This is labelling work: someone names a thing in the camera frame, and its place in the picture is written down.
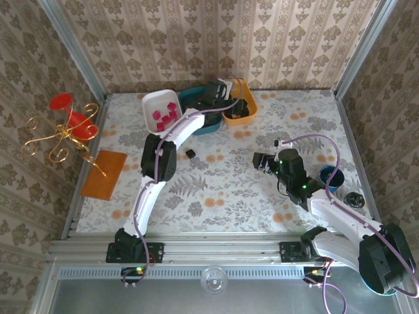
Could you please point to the white plastic container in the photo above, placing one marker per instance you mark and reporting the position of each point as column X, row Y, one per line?
column 160, row 98

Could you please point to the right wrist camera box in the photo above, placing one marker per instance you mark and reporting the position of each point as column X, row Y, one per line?
column 283, row 143

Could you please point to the orange wooden board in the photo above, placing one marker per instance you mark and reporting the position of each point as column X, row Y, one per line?
column 111, row 170

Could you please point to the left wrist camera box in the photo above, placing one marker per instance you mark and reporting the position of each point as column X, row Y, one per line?
column 229, row 85

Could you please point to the aluminium table edge rail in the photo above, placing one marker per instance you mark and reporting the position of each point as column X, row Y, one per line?
column 349, row 131
column 103, row 104

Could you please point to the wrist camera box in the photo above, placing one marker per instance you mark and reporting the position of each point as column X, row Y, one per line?
column 229, row 85
column 283, row 143

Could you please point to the red plastic goblet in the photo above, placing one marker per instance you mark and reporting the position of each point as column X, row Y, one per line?
column 77, row 119

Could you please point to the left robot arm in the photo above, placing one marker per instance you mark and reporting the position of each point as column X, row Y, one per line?
column 158, row 160

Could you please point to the clear glass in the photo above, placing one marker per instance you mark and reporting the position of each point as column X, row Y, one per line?
column 214, row 279

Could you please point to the teal plastic container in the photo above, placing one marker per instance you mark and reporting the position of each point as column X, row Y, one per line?
column 209, row 129

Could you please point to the slotted metal strip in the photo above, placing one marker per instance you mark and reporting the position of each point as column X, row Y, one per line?
column 180, row 272

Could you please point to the glass jar with black lid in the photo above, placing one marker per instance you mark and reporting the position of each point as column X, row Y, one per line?
column 355, row 200

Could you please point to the orange plastic container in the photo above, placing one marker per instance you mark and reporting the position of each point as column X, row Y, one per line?
column 242, row 121

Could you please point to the blue cup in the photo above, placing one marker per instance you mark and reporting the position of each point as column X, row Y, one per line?
column 338, row 184

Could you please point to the aluminium frame post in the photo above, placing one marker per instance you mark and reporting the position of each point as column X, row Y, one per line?
column 75, row 49
column 365, row 49

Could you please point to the pink lego brick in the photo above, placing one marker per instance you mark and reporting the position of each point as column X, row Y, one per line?
column 170, row 105
column 173, row 113
column 166, row 119
column 156, row 114
column 160, row 126

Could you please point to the small black adapter board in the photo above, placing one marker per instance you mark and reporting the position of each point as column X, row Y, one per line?
column 132, row 271
column 311, row 271

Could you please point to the long aluminium base rail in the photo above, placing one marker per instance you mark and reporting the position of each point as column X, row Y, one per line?
column 222, row 248

